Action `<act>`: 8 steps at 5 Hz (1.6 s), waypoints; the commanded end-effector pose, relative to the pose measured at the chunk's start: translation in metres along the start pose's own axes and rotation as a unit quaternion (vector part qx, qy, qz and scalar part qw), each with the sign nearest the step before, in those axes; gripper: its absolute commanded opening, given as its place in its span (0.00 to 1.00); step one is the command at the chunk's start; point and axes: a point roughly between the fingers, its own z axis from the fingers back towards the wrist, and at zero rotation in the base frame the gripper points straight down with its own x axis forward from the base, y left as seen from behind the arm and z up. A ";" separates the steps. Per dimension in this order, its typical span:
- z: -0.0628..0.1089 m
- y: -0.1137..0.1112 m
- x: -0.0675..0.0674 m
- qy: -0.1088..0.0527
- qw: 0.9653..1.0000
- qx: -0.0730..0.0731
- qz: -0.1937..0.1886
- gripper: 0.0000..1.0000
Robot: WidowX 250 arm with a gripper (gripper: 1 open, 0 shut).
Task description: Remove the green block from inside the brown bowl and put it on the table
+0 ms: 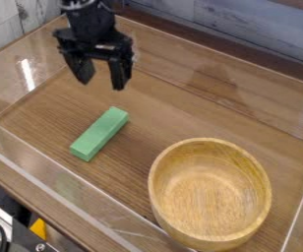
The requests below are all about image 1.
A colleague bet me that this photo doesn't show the clear acrylic enclosure walls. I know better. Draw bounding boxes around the clear acrylic enclosure walls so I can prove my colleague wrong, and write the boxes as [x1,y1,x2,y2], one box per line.
[0,19,303,252]

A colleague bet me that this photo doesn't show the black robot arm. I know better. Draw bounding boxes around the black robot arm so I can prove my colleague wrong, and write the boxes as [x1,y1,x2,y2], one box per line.
[52,0,134,91]

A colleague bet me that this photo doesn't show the yellow and black device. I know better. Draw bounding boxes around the yellow and black device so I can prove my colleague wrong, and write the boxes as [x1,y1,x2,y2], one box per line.
[0,188,85,252]

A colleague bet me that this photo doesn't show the green rectangular block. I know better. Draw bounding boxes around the green rectangular block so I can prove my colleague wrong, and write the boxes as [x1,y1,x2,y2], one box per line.
[70,107,129,161]

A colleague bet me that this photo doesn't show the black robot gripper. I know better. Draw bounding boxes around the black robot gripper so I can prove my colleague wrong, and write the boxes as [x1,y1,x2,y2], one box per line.
[52,1,134,91]

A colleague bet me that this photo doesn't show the brown wooden bowl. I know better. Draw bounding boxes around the brown wooden bowl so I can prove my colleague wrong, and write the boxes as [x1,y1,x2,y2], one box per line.
[147,138,272,252]

